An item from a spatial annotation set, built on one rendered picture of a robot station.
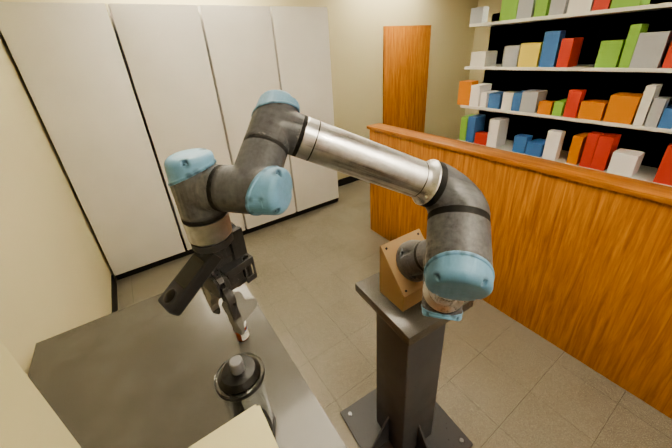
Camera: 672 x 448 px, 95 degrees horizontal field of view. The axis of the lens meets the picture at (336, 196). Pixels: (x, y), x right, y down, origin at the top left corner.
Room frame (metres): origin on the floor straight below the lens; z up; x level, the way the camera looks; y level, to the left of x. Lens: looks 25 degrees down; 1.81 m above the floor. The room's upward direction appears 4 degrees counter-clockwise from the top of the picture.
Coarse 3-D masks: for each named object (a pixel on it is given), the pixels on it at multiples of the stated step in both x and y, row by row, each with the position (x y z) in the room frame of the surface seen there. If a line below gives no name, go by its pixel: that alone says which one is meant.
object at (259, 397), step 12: (228, 360) 0.49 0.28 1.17; (216, 384) 0.44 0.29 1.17; (264, 384) 0.47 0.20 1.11; (228, 396) 0.41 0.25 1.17; (240, 396) 0.41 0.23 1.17; (252, 396) 0.42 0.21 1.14; (264, 396) 0.45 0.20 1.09; (228, 408) 0.42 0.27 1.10; (240, 408) 0.41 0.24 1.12; (264, 408) 0.44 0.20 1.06
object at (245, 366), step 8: (232, 360) 0.46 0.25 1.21; (240, 360) 0.46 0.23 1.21; (248, 360) 0.48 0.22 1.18; (256, 360) 0.48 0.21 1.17; (224, 368) 0.46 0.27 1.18; (232, 368) 0.44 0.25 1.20; (240, 368) 0.45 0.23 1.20; (248, 368) 0.46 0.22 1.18; (256, 368) 0.46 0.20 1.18; (224, 376) 0.44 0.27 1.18; (232, 376) 0.44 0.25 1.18; (240, 376) 0.44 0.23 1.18; (248, 376) 0.44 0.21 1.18; (256, 376) 0.44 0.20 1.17; (224, 384) 0.43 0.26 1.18; (232, 384) 0.42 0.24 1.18; (240, 384) 0.42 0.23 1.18; (248, 384) 0.43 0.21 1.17; (232, 392) 0.41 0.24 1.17; (240, 392) 0.41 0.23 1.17
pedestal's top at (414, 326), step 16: (368, 288) 0.95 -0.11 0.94; (384, 304) 0.86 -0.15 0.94; (416, 304) 0.85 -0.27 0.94; (464, 304) 0.83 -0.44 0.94; (384, 320) 0.82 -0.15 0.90; (400, 320) 0.78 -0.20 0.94; (416, 320) 0.77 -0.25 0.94; (432, 320) 0.77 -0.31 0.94; (448, 320) 0.79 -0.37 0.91; (400, 336) 0.74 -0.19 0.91; (416, 336) 0.72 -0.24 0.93
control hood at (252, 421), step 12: (252, 408) 0.18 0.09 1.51; (240, 420) 0.17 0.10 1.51; (252, 420) 0.17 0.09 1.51; (264, 420) 0.17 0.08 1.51; (216, 432) 0.16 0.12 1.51; (228, 432) 0.16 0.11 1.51; (240, 432) 0.16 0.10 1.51; (252, 432) 0.16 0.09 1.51; (264, 432) 0.16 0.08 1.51; (204, 444) 0.15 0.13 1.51; (216, 444) 0.15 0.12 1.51; (228, 444) 0.15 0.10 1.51; (240, 444) 0.15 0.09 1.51; (252, 444) 0.15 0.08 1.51; (264, 444) 0.15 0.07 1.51; (276, 444) 0.15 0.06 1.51
